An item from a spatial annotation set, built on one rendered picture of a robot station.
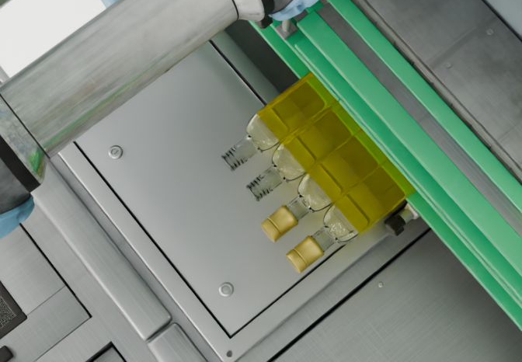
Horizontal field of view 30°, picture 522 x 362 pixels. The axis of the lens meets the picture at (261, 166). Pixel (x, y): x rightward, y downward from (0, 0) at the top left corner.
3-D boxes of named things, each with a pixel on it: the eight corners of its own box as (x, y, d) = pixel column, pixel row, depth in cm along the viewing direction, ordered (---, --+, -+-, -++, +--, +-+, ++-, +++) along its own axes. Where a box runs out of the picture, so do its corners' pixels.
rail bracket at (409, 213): (440, 174, 152) (376, 227, 150) (449, 161, 145) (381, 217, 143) (457, 193, 151) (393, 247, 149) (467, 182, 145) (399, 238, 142)
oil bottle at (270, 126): (349, 52, 149) (240, 136, 145) (352, 36, 144) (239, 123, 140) (373, 78, 148) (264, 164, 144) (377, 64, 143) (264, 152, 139)
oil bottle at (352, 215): (425, 135, 145) (314, 223, 142) (431, 123, 140) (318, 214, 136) (450, 163, 144) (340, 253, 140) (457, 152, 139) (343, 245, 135)
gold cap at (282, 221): (282, 207, 141) (259, 226, 140) (283, 202, 138) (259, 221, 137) (297, 226, 140) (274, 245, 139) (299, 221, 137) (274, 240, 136)
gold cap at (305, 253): (327, 257, 137) (304, 276, 136) (317, 251, 140) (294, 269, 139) (314, 238, 136) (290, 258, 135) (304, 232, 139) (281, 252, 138)
